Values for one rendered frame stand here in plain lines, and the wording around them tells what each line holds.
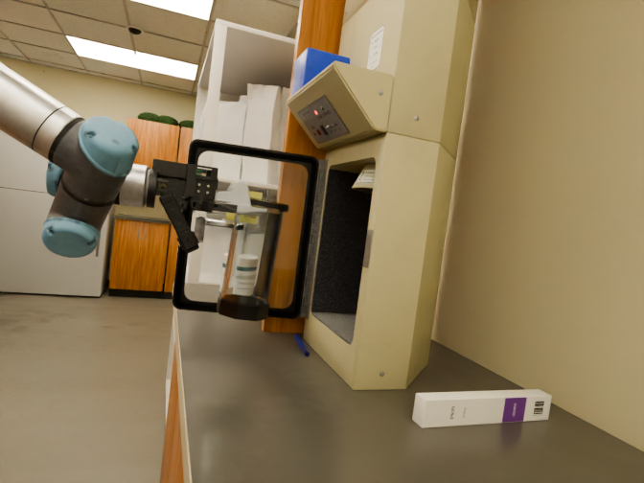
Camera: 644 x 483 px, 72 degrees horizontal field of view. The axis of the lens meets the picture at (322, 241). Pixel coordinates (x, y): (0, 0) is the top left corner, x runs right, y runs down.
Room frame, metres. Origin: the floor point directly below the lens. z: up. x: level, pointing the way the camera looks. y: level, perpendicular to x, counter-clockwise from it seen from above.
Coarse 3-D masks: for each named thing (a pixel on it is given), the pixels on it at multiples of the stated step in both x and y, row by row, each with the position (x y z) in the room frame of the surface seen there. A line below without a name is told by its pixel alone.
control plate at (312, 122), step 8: (312, 104) 0.93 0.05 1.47; (320, 104) 0.90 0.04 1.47; (328, 104) 0.87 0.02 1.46; (304, 112) 1.00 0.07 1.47; (312, 112) 0.96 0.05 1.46; (320, 112) 0.92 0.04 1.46; (328, 112) 0.89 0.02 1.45; (304, 120) 1.03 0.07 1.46; (312, 120) 0.98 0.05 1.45; (320, 120) 0.95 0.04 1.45; (328, 120) 0.92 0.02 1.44; (336, 120) 0.88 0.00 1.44; (312, 128) 1.02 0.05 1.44; (320, 128) 0.98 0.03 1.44; (336, 128) 0.91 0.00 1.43; (344, 128) 0.88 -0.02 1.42; (320, 136) 1.01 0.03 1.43; (328, 136) 0.98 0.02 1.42; (336, 136) 0.94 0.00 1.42
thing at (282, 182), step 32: (224, 160) 1.04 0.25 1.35; (256, 160) 1.05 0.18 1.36; (256, 192) 1.05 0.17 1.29; (288, 192) 1.07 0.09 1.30; (192, 224) 1.03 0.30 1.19; (224, 224) 1.04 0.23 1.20; (288, 224) 1.07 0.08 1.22; (192, 256) 1.03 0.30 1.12; (224, 256) 1.04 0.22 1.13; (288, 256) 1.07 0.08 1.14; (192, 288) 1.03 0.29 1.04; (288, 288) 1.07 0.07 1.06
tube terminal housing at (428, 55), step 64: (384, 0) 0.88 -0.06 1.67; (448, 0) 0.83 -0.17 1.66; (384, 64) 0.84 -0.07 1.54; (448, 64) 0.83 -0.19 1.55; (448, 128) 0.89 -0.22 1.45; (384, 192) 0.80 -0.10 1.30; (448, 192) 0.98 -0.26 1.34; (384, 256) 0.80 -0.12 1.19; (384, 320) 0.81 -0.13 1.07; (384, 384) 0.82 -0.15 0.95
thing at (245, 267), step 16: (272, 208) 0.82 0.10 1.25; (240, 224) 0.83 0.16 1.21; (256, 224) 0.82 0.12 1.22; (272, 224) 0.83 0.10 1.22; (240, 240) 0.82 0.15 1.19; (256, 240) 0.82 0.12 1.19; (272, 240) 0.84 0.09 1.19; (240, 256) 0.82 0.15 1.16; (256, 256) 0.82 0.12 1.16; (272, 256) 0.84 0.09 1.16; (224, 272) 0.85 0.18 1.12; (240, 272) 0.82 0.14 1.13; (256, 272) 0.82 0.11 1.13; (272, 272) 0.86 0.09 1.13; (224, 288) 0.83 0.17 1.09; (240, 288) 0.81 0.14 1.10; (256, 288) 0.82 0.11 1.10; (256, 304) 0.82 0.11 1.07
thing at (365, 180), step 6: (366, 168) 0.93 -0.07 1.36; (372, 168) 0.92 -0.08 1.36; (360, 174) 0.94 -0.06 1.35; (366, 174) 0.92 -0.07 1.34; (372, 174) 0.90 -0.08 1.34; (360, 180) 0.92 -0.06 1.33; (366, 180) 0.91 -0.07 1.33; (372, 180) 0.90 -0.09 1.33; (354, 186) 0.94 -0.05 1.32; (360, 186) 0.91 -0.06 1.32; (366, 186) 0.90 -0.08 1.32; (372, 186) 0.89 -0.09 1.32; (366, 192) 1.03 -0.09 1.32; (372, 192) 1.03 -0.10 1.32
